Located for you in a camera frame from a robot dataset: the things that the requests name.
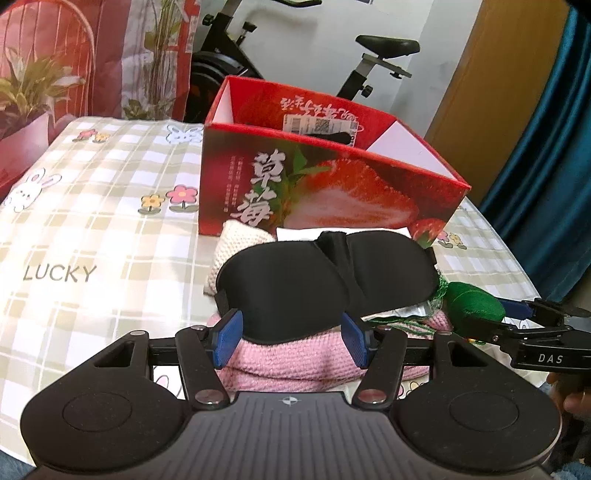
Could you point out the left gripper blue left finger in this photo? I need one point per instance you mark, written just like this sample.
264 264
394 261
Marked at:
225 336

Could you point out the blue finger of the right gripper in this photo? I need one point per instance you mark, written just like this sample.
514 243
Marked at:
517 309
484 330

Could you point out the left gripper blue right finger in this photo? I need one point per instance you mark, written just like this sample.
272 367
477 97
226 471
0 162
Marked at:
358 338

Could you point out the green plush tasselled ball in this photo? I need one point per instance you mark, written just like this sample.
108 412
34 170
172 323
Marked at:
463 301

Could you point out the pink knitted cloth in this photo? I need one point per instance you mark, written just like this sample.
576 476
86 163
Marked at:
316 363

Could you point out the black sleep eye mask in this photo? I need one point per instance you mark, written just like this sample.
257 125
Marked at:
291 290

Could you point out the person's right hand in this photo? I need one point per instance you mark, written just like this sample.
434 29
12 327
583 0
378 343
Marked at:
567 395

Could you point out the teal curtain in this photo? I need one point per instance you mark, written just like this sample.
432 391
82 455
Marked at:
540 202

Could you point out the plaid bunny tablecloth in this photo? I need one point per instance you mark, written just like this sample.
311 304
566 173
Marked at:
110 245

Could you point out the red strawberry cardboard box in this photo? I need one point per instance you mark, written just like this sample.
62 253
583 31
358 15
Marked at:
259 166

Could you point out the black cloth in box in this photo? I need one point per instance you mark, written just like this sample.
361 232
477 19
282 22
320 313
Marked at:
343 138

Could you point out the brown wooden door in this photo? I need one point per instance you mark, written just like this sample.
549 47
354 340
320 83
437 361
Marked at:
496 87

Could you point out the black exercise bike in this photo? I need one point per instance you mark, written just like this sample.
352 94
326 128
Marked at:
220 56

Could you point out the red plant print backdrop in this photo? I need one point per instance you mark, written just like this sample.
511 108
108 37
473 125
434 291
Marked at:
61 60

